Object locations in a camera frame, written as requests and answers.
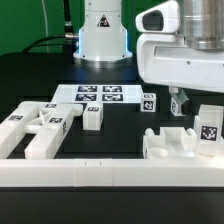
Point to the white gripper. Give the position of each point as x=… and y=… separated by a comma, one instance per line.
x=163, y=59

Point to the white chair seat part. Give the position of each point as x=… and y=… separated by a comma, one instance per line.
x=178, y=142

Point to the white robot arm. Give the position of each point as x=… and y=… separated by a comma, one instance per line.
x=103, y=39

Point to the white tagged cube right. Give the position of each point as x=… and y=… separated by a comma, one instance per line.
x=176, y=107

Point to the white tagged cube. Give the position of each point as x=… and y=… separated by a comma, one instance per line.
x=148, y=102
x=176, y=107

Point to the white tagged cube left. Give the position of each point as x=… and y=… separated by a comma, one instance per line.
x=148, y=102

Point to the white fiducial marker plate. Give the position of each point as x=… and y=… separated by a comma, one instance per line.
x=84, y=93

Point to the white U-shaped fence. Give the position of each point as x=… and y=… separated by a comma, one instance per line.
x=111, y=172

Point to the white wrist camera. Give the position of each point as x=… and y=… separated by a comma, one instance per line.
x=163, y=18

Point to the white chair back frame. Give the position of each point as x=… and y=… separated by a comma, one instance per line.
x=48, y=122

